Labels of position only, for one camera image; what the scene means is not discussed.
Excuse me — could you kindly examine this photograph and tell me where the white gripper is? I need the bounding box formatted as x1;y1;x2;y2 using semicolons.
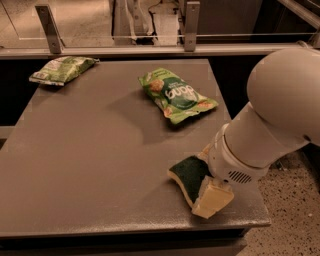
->
192;124;268;219

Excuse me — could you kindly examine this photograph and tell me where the green and yellow sponge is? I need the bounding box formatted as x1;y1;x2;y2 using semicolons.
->
167;155;212;207

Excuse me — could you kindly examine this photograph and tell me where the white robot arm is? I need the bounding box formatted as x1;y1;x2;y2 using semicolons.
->
192;48;320;219

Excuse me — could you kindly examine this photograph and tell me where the green rice chip bag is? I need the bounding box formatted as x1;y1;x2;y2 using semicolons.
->
139;68;218;125

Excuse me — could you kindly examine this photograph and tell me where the pale green snack bag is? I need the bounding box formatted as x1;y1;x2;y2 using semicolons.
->
29;56;98;86

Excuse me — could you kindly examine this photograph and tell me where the grey table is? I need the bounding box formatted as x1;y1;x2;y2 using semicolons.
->
0;61;270;239

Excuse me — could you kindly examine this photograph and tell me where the glass barrier panel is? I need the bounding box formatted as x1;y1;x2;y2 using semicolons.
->
0;0;320;49

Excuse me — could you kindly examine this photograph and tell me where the grey metal rail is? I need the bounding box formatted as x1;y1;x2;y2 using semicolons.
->
0;41;312;60

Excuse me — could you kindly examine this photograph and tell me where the right metal bracket post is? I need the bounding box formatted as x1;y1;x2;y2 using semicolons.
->
184;1;200;52

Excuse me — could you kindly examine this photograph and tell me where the metal bracket post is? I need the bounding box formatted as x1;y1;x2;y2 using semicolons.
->
184;1;200;52
35;4;62;54

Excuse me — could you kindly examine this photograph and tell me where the left metal bracket post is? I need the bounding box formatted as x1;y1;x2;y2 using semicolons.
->
35;4;62;54

